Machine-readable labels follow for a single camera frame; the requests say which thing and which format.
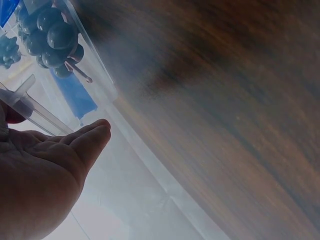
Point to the person's left hand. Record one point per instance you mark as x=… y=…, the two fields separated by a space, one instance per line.
x=37 y=175

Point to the clear plastic box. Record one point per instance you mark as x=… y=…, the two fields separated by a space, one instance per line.
x=130 y=175

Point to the bunch of dark grapes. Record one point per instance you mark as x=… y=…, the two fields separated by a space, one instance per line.
x=52 y=40

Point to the person's left fingers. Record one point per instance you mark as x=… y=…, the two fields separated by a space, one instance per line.
x=92 y=135

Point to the person's left thumb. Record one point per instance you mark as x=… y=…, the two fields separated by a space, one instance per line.
x=13 y=115

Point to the blue sheet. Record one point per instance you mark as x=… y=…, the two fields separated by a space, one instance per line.
x=75 y=95
x=7 y=11

